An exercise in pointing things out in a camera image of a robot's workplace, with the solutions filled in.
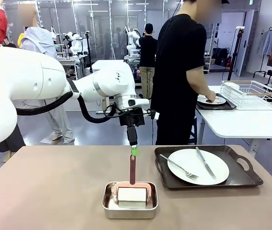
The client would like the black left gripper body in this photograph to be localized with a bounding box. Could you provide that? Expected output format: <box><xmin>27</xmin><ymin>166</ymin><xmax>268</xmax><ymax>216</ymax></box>
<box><xmin>119</xmin><ymin>108</ymin><xmax>146</xmax><ymax>128</ymax></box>

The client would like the pink lint roller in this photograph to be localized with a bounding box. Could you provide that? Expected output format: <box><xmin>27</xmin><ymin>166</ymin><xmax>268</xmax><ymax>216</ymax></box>
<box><xmin>113</xmin><ymin>154</ymin><xmax>152</xmax><ymax>205</ymax></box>

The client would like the person's right forearm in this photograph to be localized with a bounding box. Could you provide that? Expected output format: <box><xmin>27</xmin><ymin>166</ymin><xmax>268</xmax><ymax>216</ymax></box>
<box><xmin>188</xmin><ymin>78</ymin><xmax>213</xmax><ymax>99</ymax></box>

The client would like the person's right hand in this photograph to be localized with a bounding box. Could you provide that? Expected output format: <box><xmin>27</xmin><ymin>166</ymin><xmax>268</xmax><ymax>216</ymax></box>
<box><xmin>204</xmin><ymin>90</ymin><xmax>217</xmax><ymax>103</ymax></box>

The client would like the silver fork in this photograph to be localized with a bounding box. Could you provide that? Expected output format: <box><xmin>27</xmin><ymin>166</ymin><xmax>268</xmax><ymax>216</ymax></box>
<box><xmin>159</xmin><ymin>154</ymin><xmax>200</xmax><ymax>181</ymax></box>

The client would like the white background table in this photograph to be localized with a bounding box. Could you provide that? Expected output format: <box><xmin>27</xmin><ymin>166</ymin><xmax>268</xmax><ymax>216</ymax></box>
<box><xmin>91</xmin><ymin>59</ymin><xmax>128</xmax><ymax>73</ymax></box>

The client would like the person in black clothes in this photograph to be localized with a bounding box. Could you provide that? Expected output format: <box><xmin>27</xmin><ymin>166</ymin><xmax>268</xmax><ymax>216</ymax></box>
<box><xmin>150</xmin><ymin>0</ymin><xmax>223</xmax><ymax>146</ymax></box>

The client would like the large white plate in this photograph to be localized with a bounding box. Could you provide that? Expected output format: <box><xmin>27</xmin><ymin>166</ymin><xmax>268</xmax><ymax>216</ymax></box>
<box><xmin>167</xmin><ymin>148</ymin><xmax>230</xmax><ymax>186</ymax></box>

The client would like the person with black cap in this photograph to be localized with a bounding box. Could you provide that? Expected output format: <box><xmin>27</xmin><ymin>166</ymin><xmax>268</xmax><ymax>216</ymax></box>
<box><xmin>138</xmin><ymin>23</ymin><xmax>158</xmax><ymax>100</ymax></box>

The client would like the rectangular steel tray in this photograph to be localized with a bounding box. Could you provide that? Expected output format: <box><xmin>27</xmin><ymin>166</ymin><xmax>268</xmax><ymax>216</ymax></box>
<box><xmin>101</xmin><ymin>181</ymin><xmax>159</xmax><ymax>220</ymax></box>

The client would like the silver knife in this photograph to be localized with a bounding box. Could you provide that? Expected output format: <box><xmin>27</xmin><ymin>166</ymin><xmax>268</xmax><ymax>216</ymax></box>
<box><xmin>195</xmin><ymin>146</ymin><xmax>217</xmax><ymax>180</ymax></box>

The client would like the white plate with leftovers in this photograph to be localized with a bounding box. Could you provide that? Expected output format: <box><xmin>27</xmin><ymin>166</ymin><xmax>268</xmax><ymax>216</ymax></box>
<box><xmin>197</xmin><ymin>93</ymin><xmax>227</xmax><ymax>106</ymax></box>

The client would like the black tray on white table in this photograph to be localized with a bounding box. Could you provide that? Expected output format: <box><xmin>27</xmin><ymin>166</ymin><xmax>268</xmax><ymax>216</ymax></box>
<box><xmin>196</xmin><ymin>96</ymin><xmax>237</xmax><ymax>111</ymax></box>

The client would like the black bag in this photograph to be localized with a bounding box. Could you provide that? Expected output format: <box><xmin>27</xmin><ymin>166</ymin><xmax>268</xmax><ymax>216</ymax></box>
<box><xmin>213</xmin><ymin>47</ymin><xmax>232</xmax><ymax>67</ymax></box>

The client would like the white side table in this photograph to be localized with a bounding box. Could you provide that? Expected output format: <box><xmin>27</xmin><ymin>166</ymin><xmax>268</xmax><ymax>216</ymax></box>
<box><xmin>195</xmin><ymin>85</ymin><xmax>272</xmax><ymax>159</ymax></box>

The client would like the dark brown serving tray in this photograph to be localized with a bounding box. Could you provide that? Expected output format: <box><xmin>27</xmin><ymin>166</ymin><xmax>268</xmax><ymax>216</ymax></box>
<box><xmin>154</xmin><ymin>145</ymin><xmax>264</xmax><ymax>191</ymax></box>

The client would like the person in striped blue shirt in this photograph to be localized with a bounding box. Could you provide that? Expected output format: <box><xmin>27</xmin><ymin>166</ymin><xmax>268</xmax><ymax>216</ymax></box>
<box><xmin>20</xmin><ymin>4</ymin><xmax>76</xmax><ymax>145</ymax></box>

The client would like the person in dark skirt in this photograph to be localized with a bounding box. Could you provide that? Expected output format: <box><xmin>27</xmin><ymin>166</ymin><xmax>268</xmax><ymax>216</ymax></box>
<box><xmin>0</xmin><ymin>123</ymin><xmax>26</xmax><ymax>162</ymax></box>

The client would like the black tripod stand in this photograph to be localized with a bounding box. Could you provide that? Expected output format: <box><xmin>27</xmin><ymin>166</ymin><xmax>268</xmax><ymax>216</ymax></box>
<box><xmin>226</xmin><ymin>25</ymin><xmax>247</xmax><ymax>81</ymax></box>

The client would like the black clothes rack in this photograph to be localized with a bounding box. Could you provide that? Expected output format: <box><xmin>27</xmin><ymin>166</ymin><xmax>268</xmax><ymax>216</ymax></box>
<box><xmin>253</xmin><ymin>25</ymin><xmax>272</xmax><ymax>79</ymax></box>

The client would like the light blue shirt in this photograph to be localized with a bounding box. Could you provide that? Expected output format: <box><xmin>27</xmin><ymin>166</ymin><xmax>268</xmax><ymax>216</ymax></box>
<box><xmin>261</xmin><ymin>29</ymin><xmax>272</xmax><ymax>57</ymax></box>

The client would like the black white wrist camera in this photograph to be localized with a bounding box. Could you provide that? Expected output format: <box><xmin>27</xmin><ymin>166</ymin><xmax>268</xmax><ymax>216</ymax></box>
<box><xmin>147</xmin><ymin>109</ymin><xmax>160</xmax><ymax>120</ymax></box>

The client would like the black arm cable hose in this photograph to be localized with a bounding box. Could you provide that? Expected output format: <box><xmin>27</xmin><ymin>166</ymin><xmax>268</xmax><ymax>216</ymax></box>
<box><xmin>15</xmin><ymin>92</ymin><xmax>128</xmax><ymax>124</ymax></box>

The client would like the white wire dish rack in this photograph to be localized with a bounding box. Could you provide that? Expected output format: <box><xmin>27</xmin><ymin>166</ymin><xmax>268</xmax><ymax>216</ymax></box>
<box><xmin>220</xmin><ymin>80</ymin><xmax>272</xmax><ymax>111</ymax></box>

